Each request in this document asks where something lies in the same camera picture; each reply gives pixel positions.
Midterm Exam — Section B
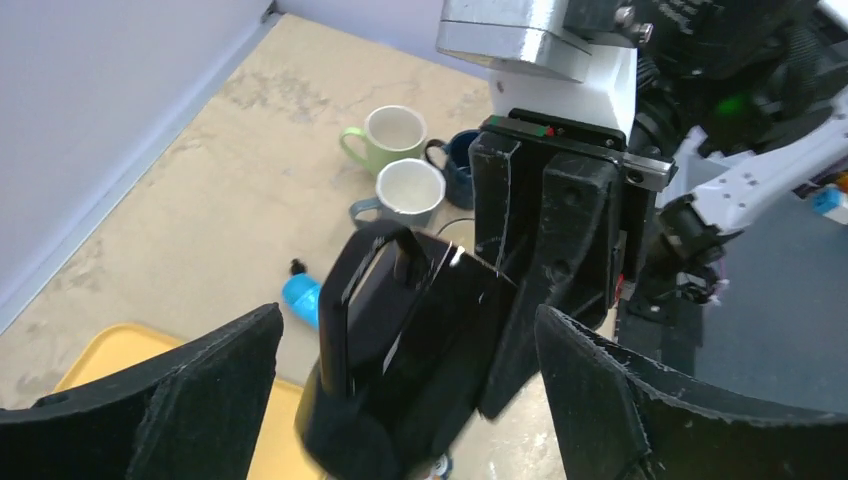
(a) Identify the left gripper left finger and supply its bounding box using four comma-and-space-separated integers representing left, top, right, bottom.
1, 303, 284, 479

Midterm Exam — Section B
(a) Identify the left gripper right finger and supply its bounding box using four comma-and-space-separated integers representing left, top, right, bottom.
535, 305, 847, 479

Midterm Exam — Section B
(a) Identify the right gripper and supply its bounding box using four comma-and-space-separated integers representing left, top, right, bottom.
469, 107, 677, 420

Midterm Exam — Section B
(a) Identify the dark blue mug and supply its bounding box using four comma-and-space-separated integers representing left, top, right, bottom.
424, 130, 479, 211

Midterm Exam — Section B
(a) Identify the grey mug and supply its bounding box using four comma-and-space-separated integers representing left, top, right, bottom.
349, 158, 446, 229

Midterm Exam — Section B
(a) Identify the light green mug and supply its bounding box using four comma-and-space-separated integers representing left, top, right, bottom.
339, 105, 428, 177

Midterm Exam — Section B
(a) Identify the black mug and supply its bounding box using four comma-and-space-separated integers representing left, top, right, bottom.
295, 220, 517, 479

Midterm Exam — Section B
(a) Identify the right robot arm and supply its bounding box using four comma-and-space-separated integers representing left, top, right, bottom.
437, 1, 847, 418

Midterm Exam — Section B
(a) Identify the yellow tray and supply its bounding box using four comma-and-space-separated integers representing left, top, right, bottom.
52, 322, 326, 480

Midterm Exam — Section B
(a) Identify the blue toy microphone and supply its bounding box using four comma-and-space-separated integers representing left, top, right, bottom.
281, 273, 321, 330

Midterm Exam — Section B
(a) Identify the black chess piece near microphone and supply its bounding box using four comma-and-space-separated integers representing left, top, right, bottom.
289, 258, 308, 276

